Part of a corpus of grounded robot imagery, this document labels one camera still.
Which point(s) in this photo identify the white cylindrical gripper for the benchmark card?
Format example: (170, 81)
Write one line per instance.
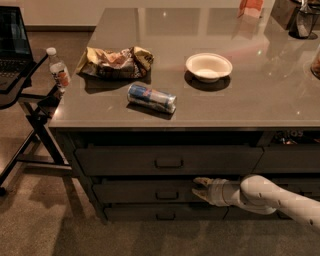
(217, 191)

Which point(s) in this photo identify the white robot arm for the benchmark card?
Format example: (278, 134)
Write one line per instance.
(257, 194)

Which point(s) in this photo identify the dark drawer cabinet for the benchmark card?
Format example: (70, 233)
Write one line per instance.
(73, 138)

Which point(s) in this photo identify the snack packet in drawer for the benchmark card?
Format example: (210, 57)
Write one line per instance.
(291, 137)

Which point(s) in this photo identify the blue silver energy drink can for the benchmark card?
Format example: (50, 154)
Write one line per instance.
(151, 98)

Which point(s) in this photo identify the white paper bowl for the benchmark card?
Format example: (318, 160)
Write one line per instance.
(208, 67)

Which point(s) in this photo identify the crumpled chip bag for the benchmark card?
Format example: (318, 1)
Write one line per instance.
(130, 63)

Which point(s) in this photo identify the black laptop stand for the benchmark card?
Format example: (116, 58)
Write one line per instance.
(38, 110)

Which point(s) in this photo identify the orange carton box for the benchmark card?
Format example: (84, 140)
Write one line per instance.
(250, 8)

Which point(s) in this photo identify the clear plastic water bottle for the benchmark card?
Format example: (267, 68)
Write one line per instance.
(58, 69)

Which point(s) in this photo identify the dark glass container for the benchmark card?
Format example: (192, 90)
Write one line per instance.
(304, 19)

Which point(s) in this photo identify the black laptop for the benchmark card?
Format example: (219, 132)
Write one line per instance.
(16, 59)

